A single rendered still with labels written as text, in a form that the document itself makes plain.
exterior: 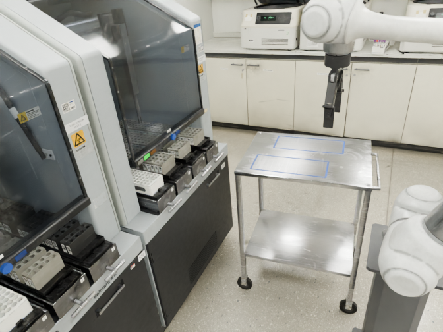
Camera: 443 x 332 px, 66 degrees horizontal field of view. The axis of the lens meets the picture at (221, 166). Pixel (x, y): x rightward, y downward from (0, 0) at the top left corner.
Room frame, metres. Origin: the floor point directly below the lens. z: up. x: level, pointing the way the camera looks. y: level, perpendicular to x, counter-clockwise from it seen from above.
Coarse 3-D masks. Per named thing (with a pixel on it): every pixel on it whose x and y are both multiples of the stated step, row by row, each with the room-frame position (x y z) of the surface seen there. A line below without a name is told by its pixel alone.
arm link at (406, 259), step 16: (400, 224) 0.77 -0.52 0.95; (416, 224) 0.71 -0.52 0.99; (432, 224) 0.68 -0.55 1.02; (384, 240) 0.77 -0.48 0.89; (400, 240) 0.70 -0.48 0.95; (416, 240) 0.67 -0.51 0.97; (432, 240) 0.66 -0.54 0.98; (384, 256) 0.70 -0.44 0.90; (400, 256) 0.66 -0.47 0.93; (416, 256) 0.65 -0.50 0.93; (432, 256) 0.63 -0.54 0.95; (384, 272) 0.66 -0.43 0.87; (400, 272) 0.63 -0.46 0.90; (416, 272) 0.62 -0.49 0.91; (432, 272) 0.62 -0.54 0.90; (400, 288) 0.63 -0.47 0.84; (416, 288) 0.61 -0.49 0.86; (432, 288) 0.61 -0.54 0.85
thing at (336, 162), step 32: (256, 160) 1.45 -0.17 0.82; (288, 160) 1.42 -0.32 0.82; (320, 160) 1.39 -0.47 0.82; (352, 160) 1.37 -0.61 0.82; (256, 224) 1.61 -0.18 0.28; (288, 224) 1.58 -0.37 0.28; (320, 224) 1.56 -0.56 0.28; (352, 224) 1.53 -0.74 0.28; (256, 256) 1.35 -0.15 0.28; (288, 256) 1.32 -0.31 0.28; (320, 256) 1.30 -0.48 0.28; (352, 256) 1.28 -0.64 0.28; (352, 288) 1.14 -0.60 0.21
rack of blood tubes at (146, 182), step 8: (136, 176) 1.33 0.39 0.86; (144, 176) 1.33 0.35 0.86; (152, 176) 1.31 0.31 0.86; (160, 176) 1.30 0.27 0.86; (136, 184) 1.26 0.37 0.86; (144, 184) 1.24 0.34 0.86; (152, 184) 1.24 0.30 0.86; (160, 184) 1.29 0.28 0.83; (144, 192) 1.24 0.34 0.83; (152, 192) 1.23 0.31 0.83
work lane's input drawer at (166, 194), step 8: (168, 184) 1.30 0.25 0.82; (136, 192) 1.26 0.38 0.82; (160, 192) 1.24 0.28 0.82; (168, 192) 1.27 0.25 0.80; (144, 200) 1.22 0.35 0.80; (152, 200) 1.21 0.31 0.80; (160, 200) 1.21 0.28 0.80; (168, 200) 1.26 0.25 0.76; (152, 208) 1.21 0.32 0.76; (160, 208) 1.20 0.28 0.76
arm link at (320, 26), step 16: (320, 0) 0.85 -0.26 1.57; (336, 0) 0.85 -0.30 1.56; (352, 0) 0.86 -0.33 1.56; (304, 16) 0.85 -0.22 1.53; (320, 16) 0.82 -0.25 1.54; (336, 16) 0.82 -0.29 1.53; (352, 16) 0.83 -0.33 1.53; (368, 16) 0.84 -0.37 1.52; (384, 16) 0.83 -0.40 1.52; (400, 16) 0.83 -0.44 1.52; (304, 32) 0.86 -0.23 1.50; (320, 32) 0.82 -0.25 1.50; (336, 32) 0.83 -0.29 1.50; (352, 32) 0.84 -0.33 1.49; (368, 32) 0.83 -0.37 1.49; (384, 32) 0.82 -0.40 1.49; (400, 32) 0.81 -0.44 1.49; (416, 32) 0.81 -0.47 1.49; (432, 32) 0.81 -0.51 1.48
